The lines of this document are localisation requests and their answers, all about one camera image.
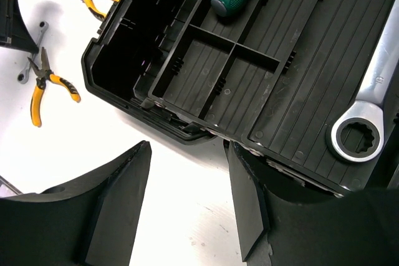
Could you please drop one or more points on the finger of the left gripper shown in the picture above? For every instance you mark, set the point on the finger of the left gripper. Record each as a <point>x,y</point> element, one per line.
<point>14,33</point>

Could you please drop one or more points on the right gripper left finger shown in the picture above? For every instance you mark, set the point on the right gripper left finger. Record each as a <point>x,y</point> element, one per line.
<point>89,220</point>

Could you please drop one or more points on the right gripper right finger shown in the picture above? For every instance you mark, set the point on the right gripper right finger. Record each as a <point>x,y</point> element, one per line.
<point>280,222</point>

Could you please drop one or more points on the large silver ratchet wrench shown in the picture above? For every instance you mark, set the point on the large silver ratchet wrench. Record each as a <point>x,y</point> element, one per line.
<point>367,107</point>

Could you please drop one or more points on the black plastic toolbox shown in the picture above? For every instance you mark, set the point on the black plastic toolbox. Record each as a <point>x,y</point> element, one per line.
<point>272,78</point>

